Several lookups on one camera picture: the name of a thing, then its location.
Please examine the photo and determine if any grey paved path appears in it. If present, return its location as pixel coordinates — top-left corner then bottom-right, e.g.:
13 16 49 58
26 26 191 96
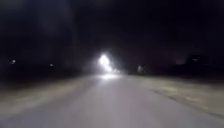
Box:
0 73 224 128

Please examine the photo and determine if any dim grass verge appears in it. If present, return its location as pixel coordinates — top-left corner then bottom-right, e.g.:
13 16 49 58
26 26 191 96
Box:
128 74 224 118
0 74 101 122

